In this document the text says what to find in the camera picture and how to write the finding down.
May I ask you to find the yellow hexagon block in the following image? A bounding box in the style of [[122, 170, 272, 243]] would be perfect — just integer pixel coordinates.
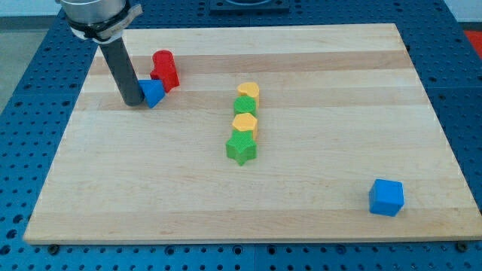
[[232, 113, 258, 140]]

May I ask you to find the red block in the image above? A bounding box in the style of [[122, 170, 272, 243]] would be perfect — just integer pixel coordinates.
[[150, 50, 180, 93]]

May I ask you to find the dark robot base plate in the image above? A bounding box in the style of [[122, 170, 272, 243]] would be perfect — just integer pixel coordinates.
[[208, 0, 291, 14]]

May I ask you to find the yellow heart block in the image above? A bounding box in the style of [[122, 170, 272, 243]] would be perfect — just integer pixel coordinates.
[[236, 82, 260, 108]]

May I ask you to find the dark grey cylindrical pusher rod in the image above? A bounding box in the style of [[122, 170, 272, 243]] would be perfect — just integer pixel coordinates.
[[99, 38, 145, 106]]

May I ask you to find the wooden board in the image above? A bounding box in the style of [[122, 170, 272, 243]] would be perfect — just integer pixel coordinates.
[[23, 23, 481, 245]]

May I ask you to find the blue cube block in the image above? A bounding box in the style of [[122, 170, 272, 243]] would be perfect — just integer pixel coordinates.
[[368, 179, 404, 217]]

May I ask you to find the green star block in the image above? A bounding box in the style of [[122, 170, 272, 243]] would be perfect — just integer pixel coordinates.
[[225, 129, 257, 166]]

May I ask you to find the blue triangular block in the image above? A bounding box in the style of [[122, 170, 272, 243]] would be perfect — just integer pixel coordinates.
[[139, 80, 166, 108]]

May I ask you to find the green cylinder block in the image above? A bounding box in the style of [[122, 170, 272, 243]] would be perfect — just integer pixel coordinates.
[[233, 96, 257, 117]]

